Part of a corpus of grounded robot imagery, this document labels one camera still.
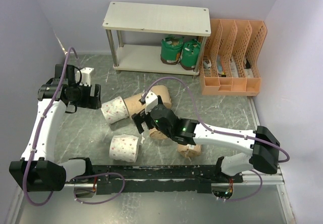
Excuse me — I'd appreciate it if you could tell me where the green torn roll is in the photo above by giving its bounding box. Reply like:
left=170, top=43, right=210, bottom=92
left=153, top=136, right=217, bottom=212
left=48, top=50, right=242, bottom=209
left=160, top=35, right=184, bottom=65

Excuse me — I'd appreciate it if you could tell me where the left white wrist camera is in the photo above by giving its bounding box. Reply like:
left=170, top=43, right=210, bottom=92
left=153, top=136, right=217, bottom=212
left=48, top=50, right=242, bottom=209
left=75, top=67, right=95, bottom=86

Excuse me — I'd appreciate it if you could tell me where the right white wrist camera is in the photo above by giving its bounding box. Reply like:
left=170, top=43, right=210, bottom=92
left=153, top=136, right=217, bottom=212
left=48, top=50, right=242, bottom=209
left=139, top=91, right=158, bottom=114

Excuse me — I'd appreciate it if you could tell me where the tan paper roll left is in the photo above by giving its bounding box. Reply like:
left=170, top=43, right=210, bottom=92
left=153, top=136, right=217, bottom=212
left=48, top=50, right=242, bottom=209
left=124, top=93, right=146, bottom=117

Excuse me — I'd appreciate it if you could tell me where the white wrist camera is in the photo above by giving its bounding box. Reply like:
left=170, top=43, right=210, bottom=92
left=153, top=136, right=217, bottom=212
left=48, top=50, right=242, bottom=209
left=75, top=67, right=95, bottom=86
left=139, top=91, right=158, bottom=114

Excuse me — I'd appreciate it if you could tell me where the purple cable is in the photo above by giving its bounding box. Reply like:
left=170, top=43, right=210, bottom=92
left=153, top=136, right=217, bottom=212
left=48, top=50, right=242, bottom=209
left=22, top=46, right=126, bottom=207
left=140, top=76, right=291, bottom=203

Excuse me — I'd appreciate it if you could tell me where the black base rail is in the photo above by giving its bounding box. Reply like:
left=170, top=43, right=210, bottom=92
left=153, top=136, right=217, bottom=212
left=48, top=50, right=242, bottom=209
left=83, top=163, right=244, bottom=196

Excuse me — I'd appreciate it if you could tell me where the white dotted paper roll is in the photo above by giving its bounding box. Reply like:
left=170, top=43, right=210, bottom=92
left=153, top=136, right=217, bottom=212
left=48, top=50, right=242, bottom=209
left=109, top=135, right=140, bottom=162

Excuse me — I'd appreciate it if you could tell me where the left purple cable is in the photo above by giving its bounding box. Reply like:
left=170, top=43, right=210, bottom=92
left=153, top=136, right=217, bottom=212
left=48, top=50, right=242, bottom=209
left=22, top=46, right=126, bottom=207

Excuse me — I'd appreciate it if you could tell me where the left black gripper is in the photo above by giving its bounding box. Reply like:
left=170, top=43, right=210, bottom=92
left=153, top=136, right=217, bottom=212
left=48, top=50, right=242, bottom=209
left=69, top=81, right=102, bottom=109

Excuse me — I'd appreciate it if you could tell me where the white two-tier shelf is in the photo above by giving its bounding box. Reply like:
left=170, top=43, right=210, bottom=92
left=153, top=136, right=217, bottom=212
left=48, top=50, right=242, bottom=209
left=102, top=2, right=211, bottom=76

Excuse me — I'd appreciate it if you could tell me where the tan roll with label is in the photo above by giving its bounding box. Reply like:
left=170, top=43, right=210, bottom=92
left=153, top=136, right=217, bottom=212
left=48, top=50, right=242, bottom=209
left=177, top=144, right=202, bottom=158

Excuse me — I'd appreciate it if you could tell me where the orange plastic file organizer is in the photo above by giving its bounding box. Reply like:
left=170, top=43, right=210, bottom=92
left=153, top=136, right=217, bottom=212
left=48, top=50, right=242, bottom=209
left=199, top=19, right=267, bottom=96

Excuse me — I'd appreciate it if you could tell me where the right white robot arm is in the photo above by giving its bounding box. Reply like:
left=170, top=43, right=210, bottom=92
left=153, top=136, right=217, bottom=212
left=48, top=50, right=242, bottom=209
left=131, top=104, right=280, bottom=183

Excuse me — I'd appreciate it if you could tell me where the tan paper roll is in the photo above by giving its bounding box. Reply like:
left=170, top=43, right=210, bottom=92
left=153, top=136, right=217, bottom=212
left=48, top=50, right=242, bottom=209
left=124, top=93, right=146, bottom=117
left=145, top=85, right=172, bottom=108

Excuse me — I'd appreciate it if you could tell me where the tan roll with black mark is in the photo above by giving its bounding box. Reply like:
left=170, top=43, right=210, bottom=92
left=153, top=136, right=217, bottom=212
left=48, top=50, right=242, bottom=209
left=149, top=128, right=168, bottom=140

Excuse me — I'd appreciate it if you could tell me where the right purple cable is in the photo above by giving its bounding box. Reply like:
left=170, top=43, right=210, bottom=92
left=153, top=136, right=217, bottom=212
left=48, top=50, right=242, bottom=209
left=140, top=76, right=291, bottom=203

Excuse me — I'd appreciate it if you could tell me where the green roll with brown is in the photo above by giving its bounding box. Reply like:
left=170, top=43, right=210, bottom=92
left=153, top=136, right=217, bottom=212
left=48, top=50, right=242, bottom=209
left=180, top=39, right=200, bottom=71

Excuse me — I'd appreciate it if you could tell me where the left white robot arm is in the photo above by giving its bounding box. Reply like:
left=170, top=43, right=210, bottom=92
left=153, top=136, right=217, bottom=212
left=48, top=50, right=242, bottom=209
left=9, top=64, right=101, bottom=192

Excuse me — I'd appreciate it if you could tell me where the tan paper roll back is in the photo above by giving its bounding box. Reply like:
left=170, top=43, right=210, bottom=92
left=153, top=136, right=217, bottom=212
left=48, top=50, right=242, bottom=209
left=145, top=85, right=172, bottom=108

